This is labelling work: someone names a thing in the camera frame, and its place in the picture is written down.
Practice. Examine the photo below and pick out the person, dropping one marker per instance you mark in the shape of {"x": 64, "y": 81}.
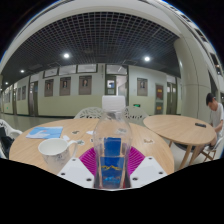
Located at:
{"x": 216, "y": 116}

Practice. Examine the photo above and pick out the green exit sign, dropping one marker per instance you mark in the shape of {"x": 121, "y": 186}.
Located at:
{"x": 136, "y": 105}

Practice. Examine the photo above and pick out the black phone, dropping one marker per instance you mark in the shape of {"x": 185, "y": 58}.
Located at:
{"x": 200, "y": 125}

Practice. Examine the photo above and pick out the round wooden side table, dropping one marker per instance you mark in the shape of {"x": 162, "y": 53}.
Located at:
{"x": 180, "y": 128}

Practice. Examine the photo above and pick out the white cup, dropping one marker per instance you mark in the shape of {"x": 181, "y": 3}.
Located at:
{"x": 55, "y": 153}

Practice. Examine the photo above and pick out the round ceiling lights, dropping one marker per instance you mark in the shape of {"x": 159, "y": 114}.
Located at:
{"x": 66, "y": 55}

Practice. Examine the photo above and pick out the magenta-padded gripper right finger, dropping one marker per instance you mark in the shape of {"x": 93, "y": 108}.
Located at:
{"x": 148, "y": 171}

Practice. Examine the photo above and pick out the framed wall pictures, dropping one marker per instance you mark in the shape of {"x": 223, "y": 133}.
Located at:
{"x": 85, "y": 85}

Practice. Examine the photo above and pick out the white lattice-back plastic chair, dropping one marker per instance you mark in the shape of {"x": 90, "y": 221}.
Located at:
{"x": 88, "y": 113}
{"x": 136, "y": 115}

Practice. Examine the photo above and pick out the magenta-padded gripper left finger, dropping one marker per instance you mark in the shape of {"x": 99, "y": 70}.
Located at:
{"x": 75, "y": 171}

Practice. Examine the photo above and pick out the black bag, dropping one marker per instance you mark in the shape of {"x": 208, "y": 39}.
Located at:
{"x": 5, "y": 141}

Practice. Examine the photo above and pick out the light blue booklet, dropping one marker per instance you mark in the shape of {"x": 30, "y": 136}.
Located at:
{"x": 45, "y": 132}

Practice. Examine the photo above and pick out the clear water bottle blue label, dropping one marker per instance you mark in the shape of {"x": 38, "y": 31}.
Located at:
{"x": 112, "y": 150}

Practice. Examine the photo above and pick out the wooden folding chair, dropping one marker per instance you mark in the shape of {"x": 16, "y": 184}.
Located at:
{"x": 215, "y": 151}

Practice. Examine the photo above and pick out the dark framed door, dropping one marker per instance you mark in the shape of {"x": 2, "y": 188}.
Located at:
{"x": 116, "y": 88}

